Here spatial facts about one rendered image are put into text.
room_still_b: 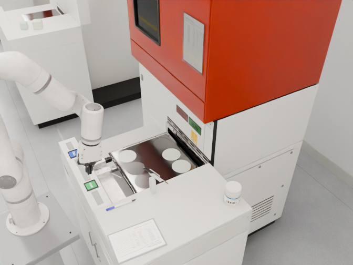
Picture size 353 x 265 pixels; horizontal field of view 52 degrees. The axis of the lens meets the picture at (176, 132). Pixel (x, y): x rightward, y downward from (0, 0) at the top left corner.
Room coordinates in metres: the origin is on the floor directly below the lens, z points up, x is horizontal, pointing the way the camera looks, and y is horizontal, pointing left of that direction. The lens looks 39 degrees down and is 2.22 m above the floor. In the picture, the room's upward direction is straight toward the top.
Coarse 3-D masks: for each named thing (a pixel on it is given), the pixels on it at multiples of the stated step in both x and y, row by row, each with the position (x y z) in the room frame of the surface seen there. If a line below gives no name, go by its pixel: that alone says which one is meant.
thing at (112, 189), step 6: (96, 168) 1.37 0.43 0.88; (102, 168) 1.37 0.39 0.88; (102, 180) 1.29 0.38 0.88; (108, 180) 1.29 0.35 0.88; (114, 180) 1.29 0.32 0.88; (108, 186) 1.25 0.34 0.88; (114, 186) 1.25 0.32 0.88; (108, 192) 1.20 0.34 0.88; (114, 192) 1.20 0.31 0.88; (120, 192) 1.20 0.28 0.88; (114, 198) 1.17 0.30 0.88; (120, 198) 1.17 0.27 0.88
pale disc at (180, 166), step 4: (176, 160) 1.41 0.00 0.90; (180, 160) 1.41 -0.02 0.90; (184, 160) 1.41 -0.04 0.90; (172, 164) 1.39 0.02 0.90; (176, 164) 1.39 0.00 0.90; (180, 164) 1.39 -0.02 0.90; (184, 164) 1.39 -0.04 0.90; (188, 164) 1.39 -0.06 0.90; (172, 168) 1.35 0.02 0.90; (176, 168) 1.35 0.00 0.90; (180, 168) 1.35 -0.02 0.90; (184, 168) 1.35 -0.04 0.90; (188, 168) 1.35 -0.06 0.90; (180, 172) 1.32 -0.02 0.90
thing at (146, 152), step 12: (144, 144) 1.55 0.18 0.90; (156, 144) 1.55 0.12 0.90; (168, 144) 1.55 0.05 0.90; (144, 156) 1.45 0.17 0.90; (156, 156) 1.45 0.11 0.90; (180, 156) 1.45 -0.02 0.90; (132, 168) 1.36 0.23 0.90; (156, 168) 1.35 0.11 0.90; (168, 168) 1.35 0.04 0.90; (192, 168) 1.35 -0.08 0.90; (132, 180) 1.27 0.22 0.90; (144, 180) 1.27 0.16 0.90; (156, 180) 1.27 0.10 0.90
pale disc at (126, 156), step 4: (120, 152) 1.48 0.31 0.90; (124, 152) 1.48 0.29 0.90; (128, 152) 1.48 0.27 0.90; (132, 152) 1.48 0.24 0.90; (120, 156) 1.45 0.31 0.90; (124, 156) 1.45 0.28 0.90; (128, 156) 1.45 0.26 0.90; (132, 156) 1.45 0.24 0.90; (120, 160) 1.41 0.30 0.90; (124, 160) 1.41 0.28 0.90; (128, 160) 1.41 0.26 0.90; (132, 160) 1.41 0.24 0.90
